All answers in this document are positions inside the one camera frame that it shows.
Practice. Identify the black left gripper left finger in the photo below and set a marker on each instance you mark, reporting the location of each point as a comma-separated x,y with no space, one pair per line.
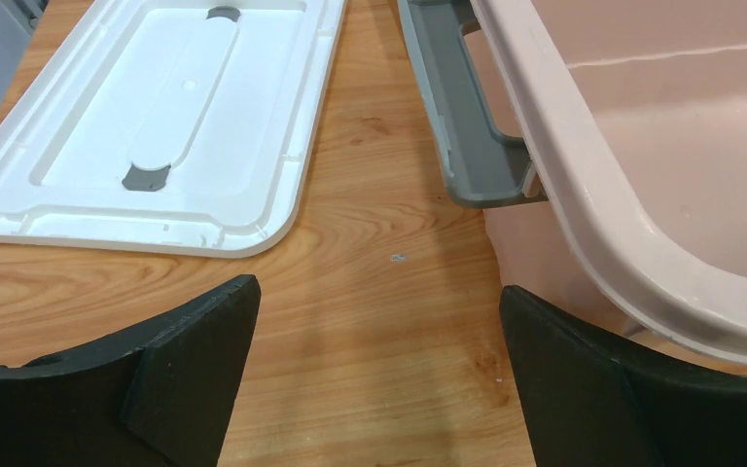
157,393

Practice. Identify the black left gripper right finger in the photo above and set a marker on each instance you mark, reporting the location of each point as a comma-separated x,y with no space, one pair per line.
593,398

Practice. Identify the white plastic bin lid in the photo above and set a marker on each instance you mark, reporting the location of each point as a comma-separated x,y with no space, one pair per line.
175,127

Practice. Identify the pink plastic storage bin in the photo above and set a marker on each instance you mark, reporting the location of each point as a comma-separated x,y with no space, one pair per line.
635,117

